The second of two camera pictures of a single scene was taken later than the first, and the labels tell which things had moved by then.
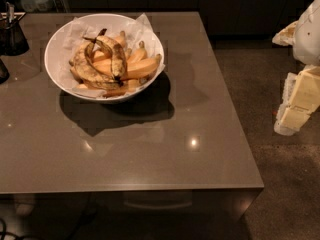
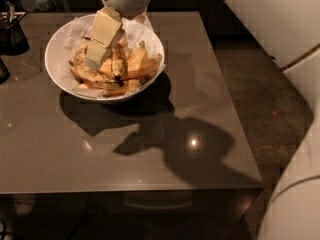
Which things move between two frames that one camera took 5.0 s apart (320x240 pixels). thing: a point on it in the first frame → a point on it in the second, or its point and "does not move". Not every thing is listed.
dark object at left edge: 4,74 does not move
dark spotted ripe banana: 119,61 does not move
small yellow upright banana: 141,54 does not move
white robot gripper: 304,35 → 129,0
